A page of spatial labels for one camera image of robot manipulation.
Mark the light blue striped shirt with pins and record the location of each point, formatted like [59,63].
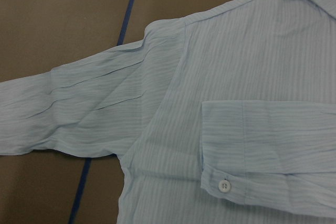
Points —
[222,116]

